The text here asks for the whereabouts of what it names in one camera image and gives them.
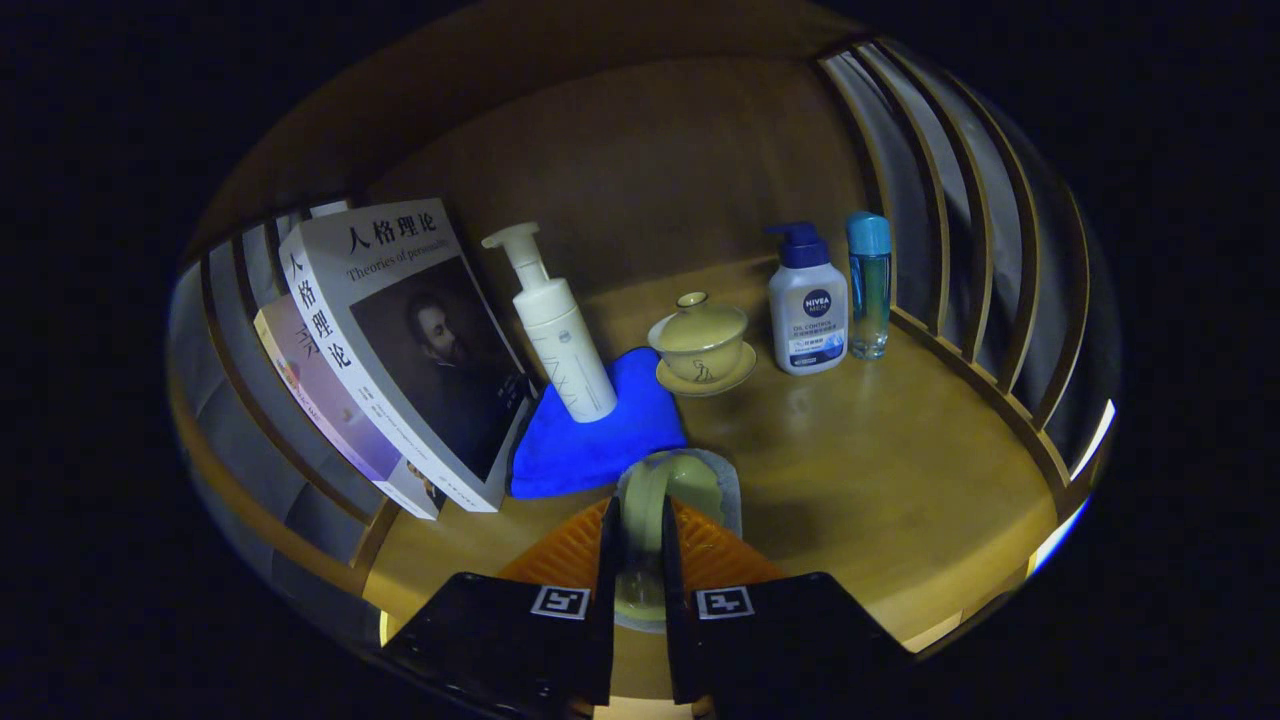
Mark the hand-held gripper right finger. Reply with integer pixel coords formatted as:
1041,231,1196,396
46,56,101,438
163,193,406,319
660,495,916,713

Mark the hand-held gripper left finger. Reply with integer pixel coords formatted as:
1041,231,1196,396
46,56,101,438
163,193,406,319
378,495,623,713

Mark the green soap bar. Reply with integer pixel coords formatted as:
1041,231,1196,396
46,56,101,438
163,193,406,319
625,452,726,611

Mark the wooden countertop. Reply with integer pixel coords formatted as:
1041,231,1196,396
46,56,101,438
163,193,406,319
365,255,1059,701

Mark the brown wooden cabinet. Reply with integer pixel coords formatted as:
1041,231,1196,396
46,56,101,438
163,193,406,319
165,0,1121,681

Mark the folded blue cloth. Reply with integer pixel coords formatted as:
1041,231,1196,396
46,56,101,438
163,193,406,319
509,346,689,501

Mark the yellow saucer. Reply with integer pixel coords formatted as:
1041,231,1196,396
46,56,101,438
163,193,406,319
655,342,758,398

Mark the yellow lidded teacup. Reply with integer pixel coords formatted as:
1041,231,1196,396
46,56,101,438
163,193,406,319
647,291,750,386

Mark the white bottle with blue pump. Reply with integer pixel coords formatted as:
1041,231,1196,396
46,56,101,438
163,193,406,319
765,221,850,377

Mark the purple book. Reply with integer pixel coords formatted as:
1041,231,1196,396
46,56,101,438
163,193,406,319
253,293,448,521

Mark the clear bottle with teal cap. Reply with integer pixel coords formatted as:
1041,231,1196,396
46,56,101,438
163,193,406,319
846,211,893,361

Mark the thick white book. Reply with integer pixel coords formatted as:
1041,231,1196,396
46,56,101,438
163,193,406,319
278,197,536,514

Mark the black backdrop cloth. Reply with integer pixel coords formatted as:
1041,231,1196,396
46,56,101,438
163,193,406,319
165,50,1121,601

